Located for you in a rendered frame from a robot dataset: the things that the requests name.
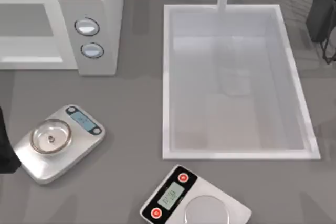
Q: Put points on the white sink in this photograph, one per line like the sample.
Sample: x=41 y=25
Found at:
x=231 y=90

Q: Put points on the grey microwave knob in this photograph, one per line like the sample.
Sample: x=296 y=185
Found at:
x=86 y=26
x=92 y=50

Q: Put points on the silver scale with red buttons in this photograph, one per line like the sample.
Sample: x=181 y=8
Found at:
x=210 y=203

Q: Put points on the silver scale with glass bowl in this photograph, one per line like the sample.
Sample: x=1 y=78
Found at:
x=63 y=142

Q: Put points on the pale microwave oven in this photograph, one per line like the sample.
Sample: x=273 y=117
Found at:
x=86 y=9

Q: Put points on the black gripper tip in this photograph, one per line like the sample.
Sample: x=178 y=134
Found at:
x=6 y=150

